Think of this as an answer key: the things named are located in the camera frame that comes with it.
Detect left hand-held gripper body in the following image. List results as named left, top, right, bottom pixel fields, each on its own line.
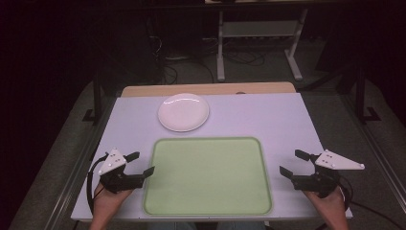
left=97, top=148, right=145, bottom=195

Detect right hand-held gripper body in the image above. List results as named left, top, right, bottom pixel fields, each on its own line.
left=291, top=149, right=366, bottom=199

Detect person's right hand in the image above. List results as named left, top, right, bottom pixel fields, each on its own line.
left=303, top=187, right=348, bottom=218

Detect person's left hand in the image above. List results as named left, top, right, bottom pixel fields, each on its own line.
left=92, top=183, right=134, bottom=216

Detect light green tray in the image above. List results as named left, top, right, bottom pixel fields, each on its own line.
left=142, top=136, right=274, bottom=218

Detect white table cover sheet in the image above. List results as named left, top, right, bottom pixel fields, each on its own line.
left=70, top=92, right=354, bottom=222

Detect black metal stand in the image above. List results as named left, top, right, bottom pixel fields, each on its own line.
left=354, top=65, right=383, bottom=125
left=81, top=68, right=103, bottom=125

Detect white round plate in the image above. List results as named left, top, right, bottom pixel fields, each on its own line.
left=157, top=92, right=211, bottom=133

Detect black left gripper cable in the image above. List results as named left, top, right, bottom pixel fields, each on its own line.
left=86, top=152, right=110, bottom=216

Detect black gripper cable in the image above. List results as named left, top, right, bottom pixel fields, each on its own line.
left=337, top=176, right=406, bottom=230
left=86, top=152, right=110, bottom=216

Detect aluminium floor rail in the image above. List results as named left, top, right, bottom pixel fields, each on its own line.
left=338, top=94, right=406, bottom=205
left=42, top=95, right=118, bottom=230

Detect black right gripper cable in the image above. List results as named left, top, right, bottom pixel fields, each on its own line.
left=337, top=176, right=406, bottom=230

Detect black floor cables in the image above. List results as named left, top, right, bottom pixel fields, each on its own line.
left=158, top=34, right=267, bottom=85

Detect white metal desk frame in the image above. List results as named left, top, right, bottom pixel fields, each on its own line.
left=215, top=8, right=309, bottom=82

